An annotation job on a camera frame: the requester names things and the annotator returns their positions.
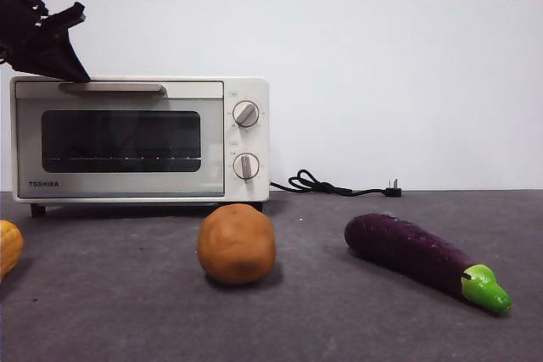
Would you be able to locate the black power cable with plug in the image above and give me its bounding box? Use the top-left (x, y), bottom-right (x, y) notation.
top-left (270, 169), bottom-right (404, 200)

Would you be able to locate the brown potato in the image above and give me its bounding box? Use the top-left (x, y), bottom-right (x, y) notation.
top-left (196, 203), bottom-right (277, 287)

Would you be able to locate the yellow corn cob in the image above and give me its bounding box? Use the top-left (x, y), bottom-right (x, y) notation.
top-left (0, 220), bottom-right (25, 282)

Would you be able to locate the metal wire oven rack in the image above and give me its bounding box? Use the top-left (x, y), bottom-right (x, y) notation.
top-left (43, 155), bottom-right (202, 164)

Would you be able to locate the white toaster oven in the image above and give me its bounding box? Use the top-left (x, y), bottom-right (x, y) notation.
top-left (8, 75), bottom-right (271, 218)

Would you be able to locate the oven glass door beige handle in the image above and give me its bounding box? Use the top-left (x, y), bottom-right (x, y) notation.
top-left (14, 81), bottom-right (225, 200)

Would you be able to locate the beige oven knob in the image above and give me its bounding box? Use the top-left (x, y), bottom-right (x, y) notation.
top-left (232, 100), bottom-right (260, 129)
top-left (232, 152), bottom-right (260, 181)

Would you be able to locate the purple eggplant green stem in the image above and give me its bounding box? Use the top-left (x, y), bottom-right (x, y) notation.
top-left (344, 212), bottom-right (513, 317)

